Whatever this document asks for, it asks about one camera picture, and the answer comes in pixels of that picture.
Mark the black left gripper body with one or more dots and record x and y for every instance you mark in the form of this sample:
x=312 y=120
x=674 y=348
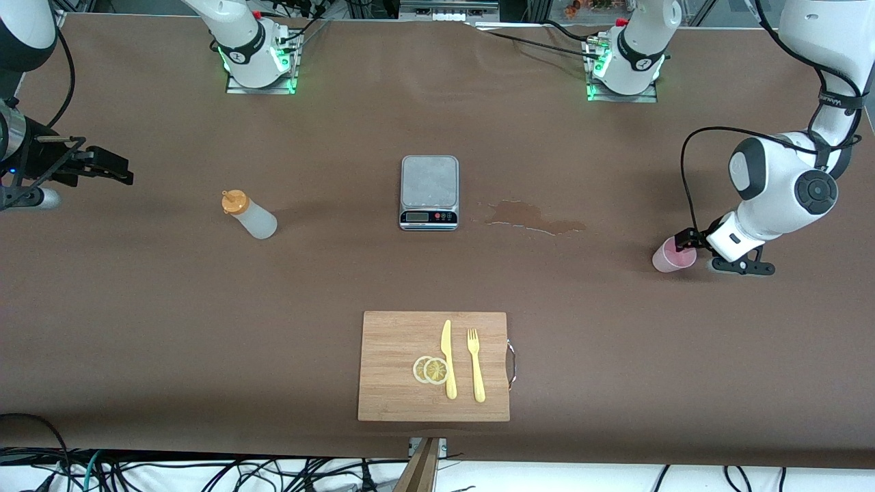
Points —
x=692 y=238

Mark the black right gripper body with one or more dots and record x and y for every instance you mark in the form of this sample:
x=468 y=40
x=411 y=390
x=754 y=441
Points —
x=42 y=162

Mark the pink plastic cup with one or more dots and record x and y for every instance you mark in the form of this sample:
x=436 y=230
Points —
x=664 y=261

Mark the translucent sauce bottle orange cap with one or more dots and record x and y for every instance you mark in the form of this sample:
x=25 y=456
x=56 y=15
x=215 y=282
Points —
x=256 y=220

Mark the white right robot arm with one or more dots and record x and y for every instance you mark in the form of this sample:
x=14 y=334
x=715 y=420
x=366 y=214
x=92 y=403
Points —
x=239 y=34

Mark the brown table cover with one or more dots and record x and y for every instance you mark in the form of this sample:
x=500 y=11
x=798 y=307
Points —
x=171 y=328

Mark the yellow plastic fork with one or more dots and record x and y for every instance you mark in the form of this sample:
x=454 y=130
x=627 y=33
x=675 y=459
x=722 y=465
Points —
x=478 y=383

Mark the silver digital kitchen scale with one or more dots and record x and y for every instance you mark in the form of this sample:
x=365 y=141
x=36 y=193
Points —
x=428 y=181

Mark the yellow plastic knife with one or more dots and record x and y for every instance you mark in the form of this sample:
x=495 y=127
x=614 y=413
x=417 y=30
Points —
x=449 y=369

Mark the lemon slice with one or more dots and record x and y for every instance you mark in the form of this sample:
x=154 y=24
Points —
x=435 y=371

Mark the wooden cutting board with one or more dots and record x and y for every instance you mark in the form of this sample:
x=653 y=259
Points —
x=389 y=369

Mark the wooden beam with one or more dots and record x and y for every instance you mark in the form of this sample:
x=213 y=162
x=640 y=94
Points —
x=418 y=471

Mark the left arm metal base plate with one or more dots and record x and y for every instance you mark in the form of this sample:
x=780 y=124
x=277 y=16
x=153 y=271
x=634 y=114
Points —
x=649 y=97

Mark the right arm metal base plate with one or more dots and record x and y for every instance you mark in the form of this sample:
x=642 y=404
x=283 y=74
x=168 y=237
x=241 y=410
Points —
x=236 y=87

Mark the small metal bracket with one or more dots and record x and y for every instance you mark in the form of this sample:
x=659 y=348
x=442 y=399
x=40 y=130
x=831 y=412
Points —
x=442 y=447

